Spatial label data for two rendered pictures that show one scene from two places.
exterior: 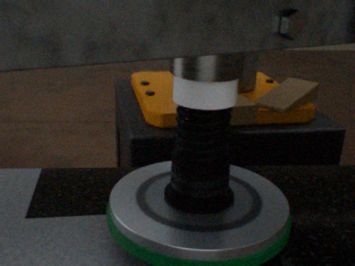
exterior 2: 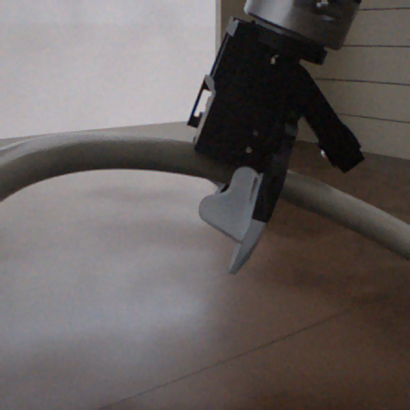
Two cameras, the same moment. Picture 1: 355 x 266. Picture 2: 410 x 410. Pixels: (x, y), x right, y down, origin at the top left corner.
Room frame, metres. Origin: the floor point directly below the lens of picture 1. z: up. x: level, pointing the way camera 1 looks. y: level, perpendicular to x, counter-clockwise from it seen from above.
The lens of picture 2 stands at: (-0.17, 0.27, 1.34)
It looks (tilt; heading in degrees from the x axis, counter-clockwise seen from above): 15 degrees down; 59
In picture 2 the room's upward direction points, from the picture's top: straight up
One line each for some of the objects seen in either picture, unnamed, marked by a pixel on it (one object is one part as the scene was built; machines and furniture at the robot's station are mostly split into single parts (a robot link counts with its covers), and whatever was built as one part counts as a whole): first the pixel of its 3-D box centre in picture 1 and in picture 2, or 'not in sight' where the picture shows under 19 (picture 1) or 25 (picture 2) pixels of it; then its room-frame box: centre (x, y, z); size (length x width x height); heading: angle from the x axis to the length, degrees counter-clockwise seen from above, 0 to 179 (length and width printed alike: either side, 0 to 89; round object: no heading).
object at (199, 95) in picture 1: (205, 85); not in sight; (0.46, -0.03, 1.02); 0.07 x 0.07 x 0.04
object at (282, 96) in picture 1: (287, 93); not in sight; (1.22, -0.32, 0.80); 0.20 x 0.10 x 0.05; 139
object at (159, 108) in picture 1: (213, 93); not in sight; (1.35, -0.12, 0.76); 0.49 x 0.49 x 0.05; 12
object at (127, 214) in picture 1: (198, 200); not in sight; (0.46, -0.03, 0.87); 0.21 x 0.21 x 0.01
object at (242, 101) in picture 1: (222, 104); not in sight; (1.10, -0.12, 0.81); 0.20 x 0.10 x 0.05; 20
